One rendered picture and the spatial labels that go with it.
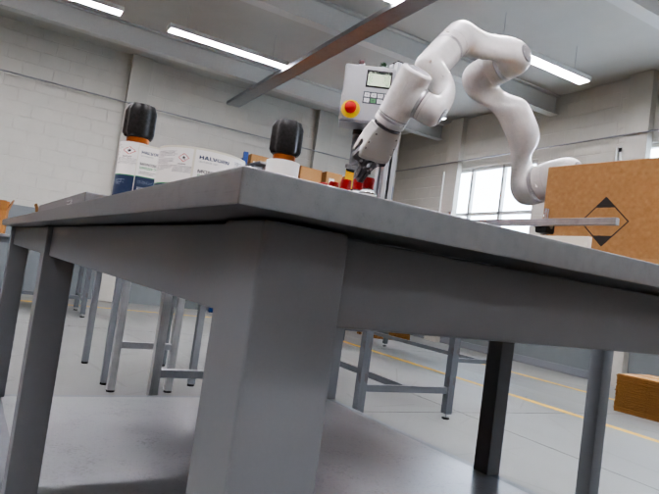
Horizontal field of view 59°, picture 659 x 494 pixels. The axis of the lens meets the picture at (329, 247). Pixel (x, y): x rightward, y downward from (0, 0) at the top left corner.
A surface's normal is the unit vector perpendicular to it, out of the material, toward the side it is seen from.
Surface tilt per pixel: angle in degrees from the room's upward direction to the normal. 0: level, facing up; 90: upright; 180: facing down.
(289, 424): 90
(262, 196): 90
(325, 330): 90
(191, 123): 90
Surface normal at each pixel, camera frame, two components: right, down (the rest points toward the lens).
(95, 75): 0.49, 0.02
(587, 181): -0.81, -0.14
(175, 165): -0.31, -0.10
